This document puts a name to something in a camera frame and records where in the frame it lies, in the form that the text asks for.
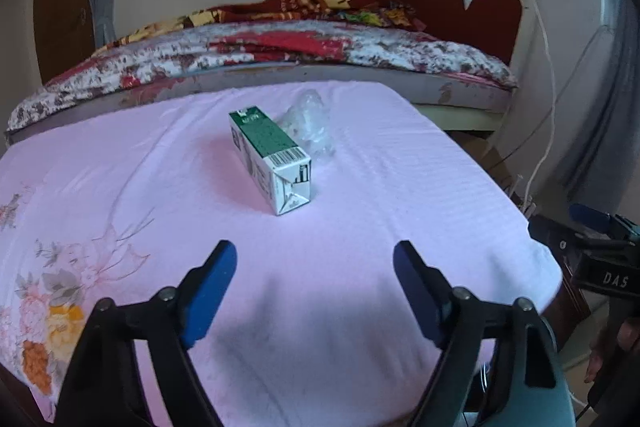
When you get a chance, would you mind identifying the red heart-shaped headboard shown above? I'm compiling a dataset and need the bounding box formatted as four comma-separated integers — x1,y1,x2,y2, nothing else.
399,0,526,65

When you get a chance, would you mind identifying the red yellow blanket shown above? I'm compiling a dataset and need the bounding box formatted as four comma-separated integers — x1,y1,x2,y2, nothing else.
96,0,425,54

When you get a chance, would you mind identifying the person's right hand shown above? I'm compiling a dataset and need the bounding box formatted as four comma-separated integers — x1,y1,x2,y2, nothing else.
584,311,639,384

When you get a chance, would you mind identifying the cardboard box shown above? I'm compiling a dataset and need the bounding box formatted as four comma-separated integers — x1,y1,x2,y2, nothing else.
448,131,514,192

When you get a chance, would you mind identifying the white hanging cable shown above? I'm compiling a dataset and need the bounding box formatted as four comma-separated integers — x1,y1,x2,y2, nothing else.
494,0,559,203

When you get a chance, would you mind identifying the green white milk carton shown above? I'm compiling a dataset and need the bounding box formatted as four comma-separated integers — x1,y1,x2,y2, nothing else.
229,106,311,216

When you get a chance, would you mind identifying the clear crumpled plastic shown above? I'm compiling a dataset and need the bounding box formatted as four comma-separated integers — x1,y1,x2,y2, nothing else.
277,90,334,160

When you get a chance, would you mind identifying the bed with floral sheet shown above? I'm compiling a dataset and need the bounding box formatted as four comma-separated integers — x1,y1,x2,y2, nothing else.
6,20,518,143

